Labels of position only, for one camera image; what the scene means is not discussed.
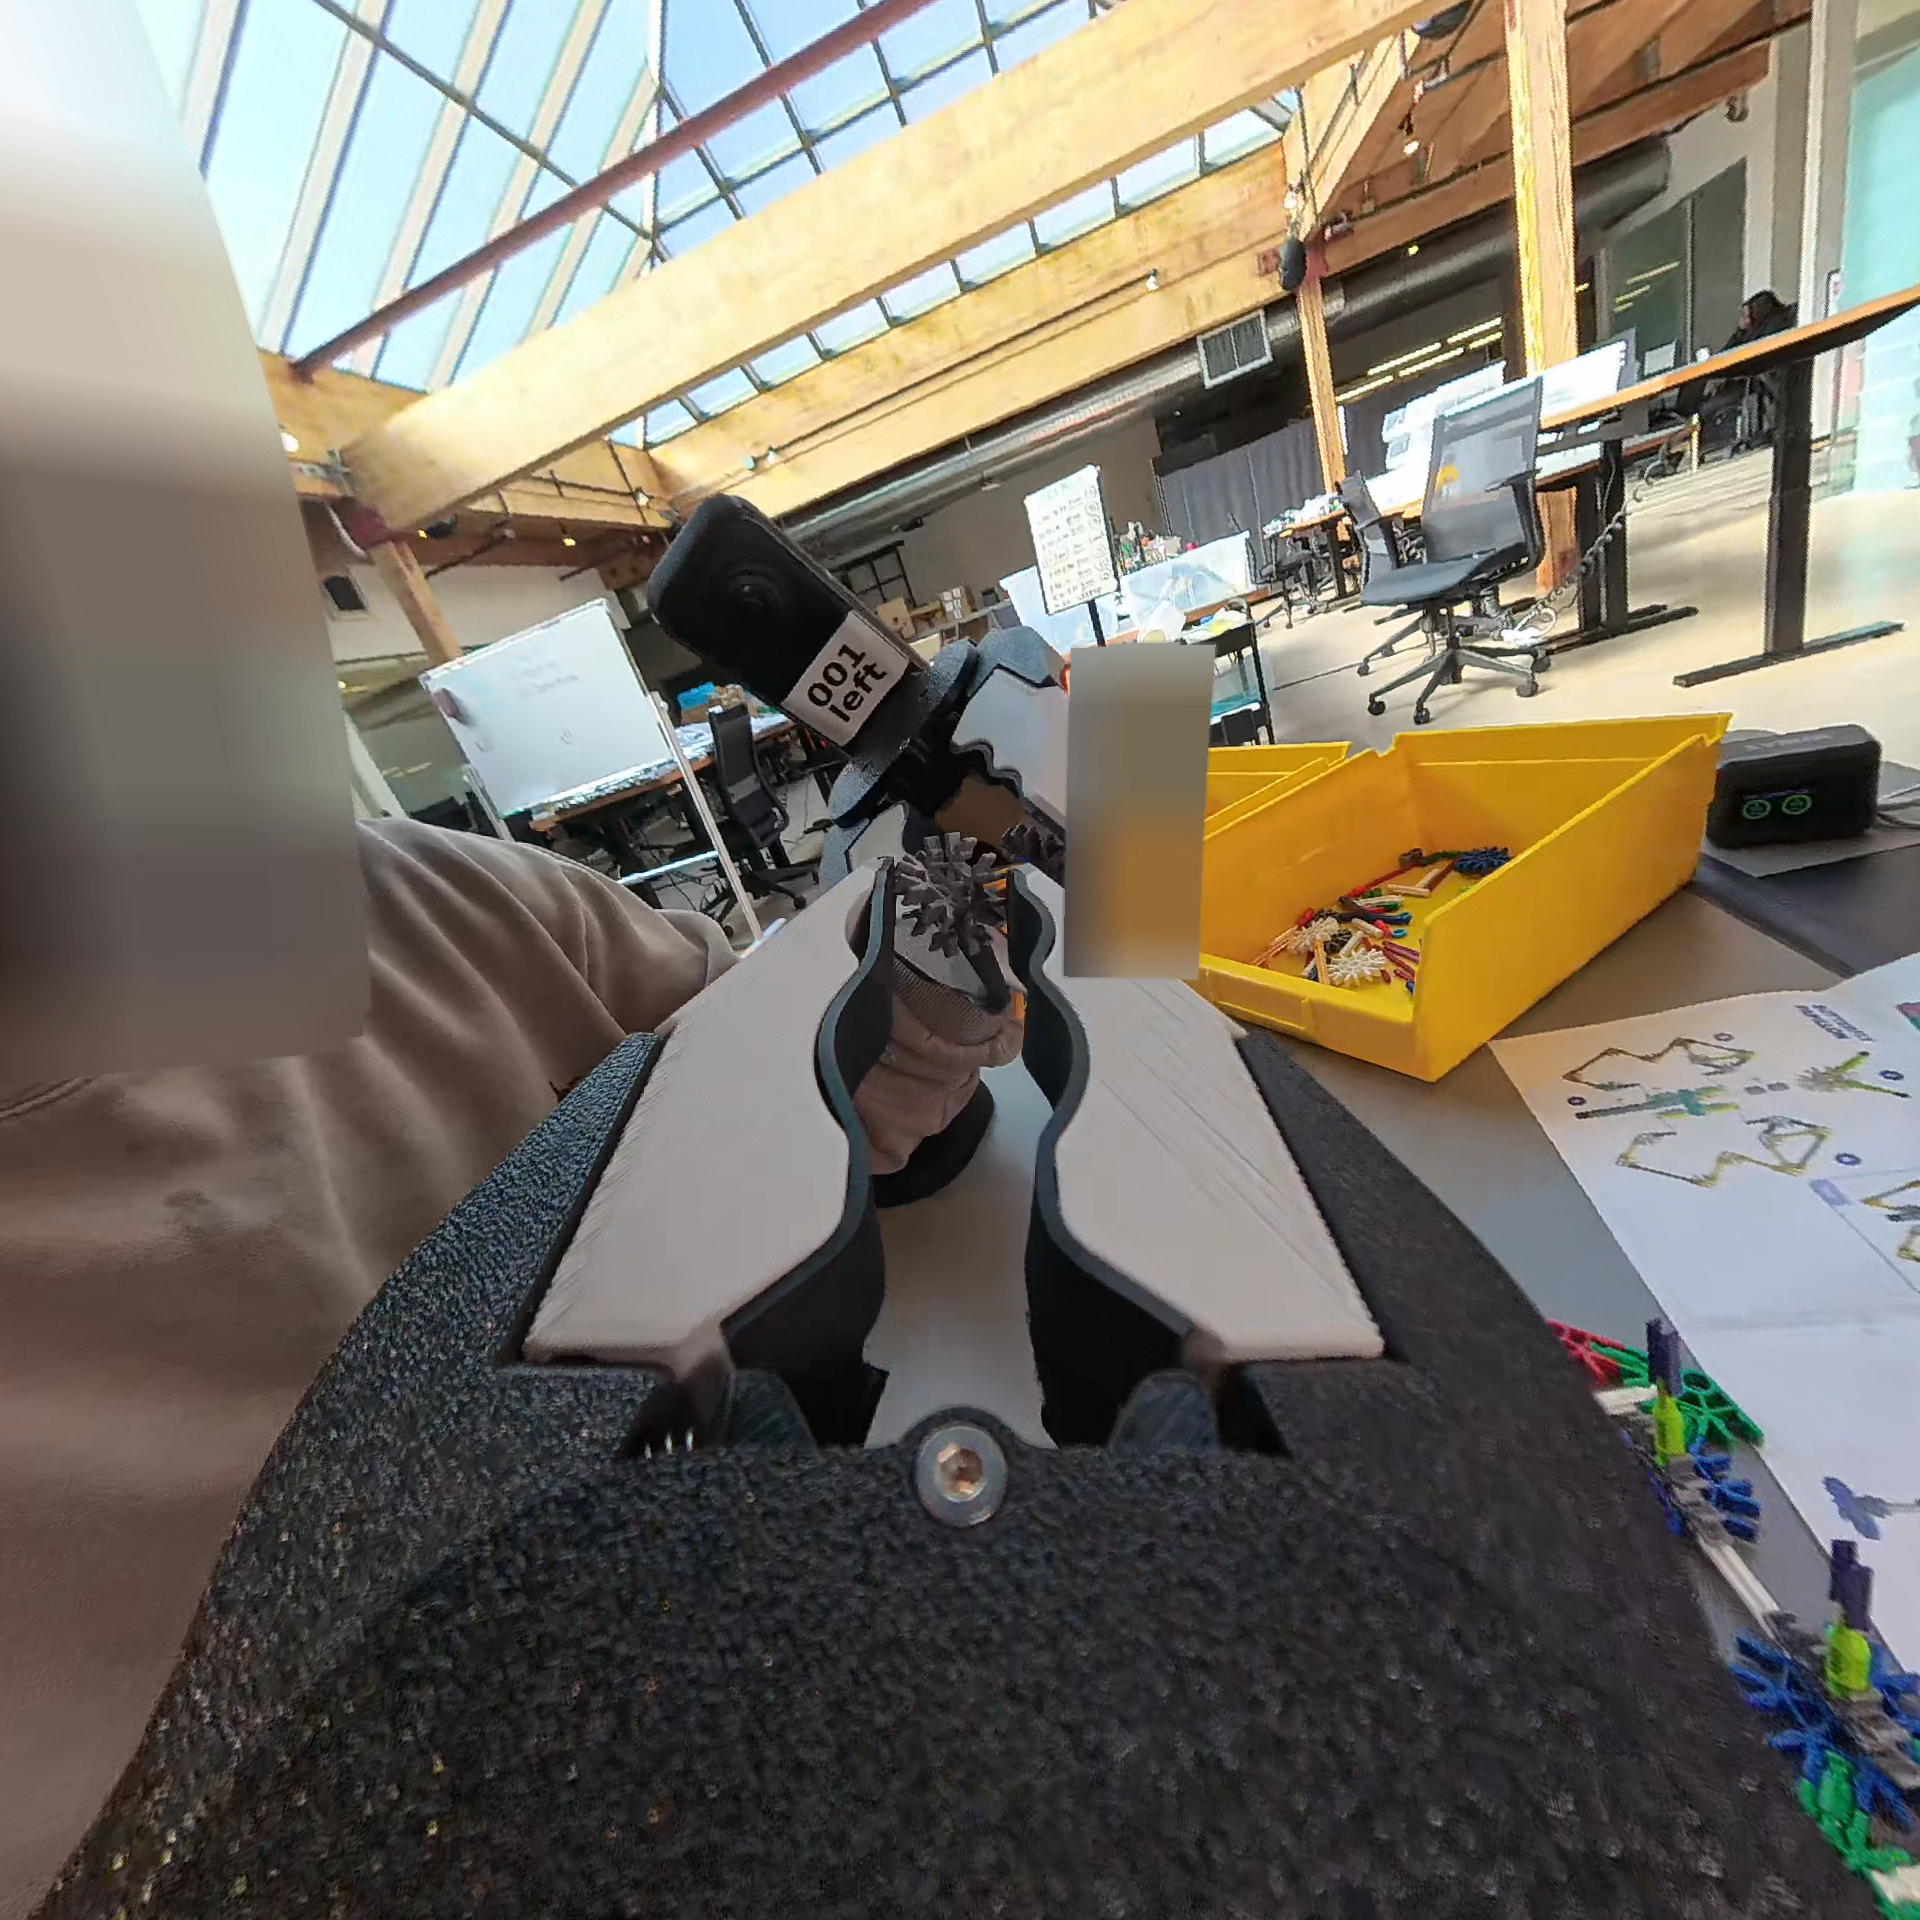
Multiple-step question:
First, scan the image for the pile of toy building pieces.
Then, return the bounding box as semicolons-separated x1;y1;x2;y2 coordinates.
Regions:
1261;851;1518;992

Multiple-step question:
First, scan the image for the white folded instruction booklet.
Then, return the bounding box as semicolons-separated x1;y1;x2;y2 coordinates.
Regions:
1492;955;1920;1622

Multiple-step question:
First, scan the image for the wooden table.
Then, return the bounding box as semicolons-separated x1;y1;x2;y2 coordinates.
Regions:
1547;285;1920;690

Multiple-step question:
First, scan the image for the grey office chair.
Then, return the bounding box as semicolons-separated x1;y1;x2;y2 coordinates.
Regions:
1351;377;1562;721

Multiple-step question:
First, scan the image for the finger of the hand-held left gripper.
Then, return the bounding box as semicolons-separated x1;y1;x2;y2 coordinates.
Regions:
955;666;1077;878

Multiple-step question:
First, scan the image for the white sign on stand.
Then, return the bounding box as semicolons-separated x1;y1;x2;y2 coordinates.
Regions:
1021;464;1127;618

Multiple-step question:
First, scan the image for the yellow plastic bin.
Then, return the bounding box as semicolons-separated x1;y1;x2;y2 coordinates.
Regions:
1200;741;1366;825
1200;713;1734;1083

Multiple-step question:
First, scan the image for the person's beige clothing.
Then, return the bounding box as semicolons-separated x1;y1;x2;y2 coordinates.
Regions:
0;1021;648;1920

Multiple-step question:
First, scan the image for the person's left forearm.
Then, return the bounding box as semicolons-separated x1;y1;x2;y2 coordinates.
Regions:
362;817;754;1037

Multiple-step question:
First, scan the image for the colourful toy rod model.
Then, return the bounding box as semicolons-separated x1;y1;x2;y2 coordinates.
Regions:
1547;1315;1920;1878

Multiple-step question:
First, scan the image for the whiteboard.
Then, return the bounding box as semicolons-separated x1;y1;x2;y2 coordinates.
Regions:
422;601;686;825

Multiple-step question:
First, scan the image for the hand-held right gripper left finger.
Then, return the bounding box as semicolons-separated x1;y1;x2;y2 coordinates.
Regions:
527;871;902;1441

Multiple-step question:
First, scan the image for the black device with green display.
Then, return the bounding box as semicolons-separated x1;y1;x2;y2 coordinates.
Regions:
1713;727;1887;849

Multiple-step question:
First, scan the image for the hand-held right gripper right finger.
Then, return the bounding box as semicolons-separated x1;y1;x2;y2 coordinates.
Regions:
1006;871;1388;1434

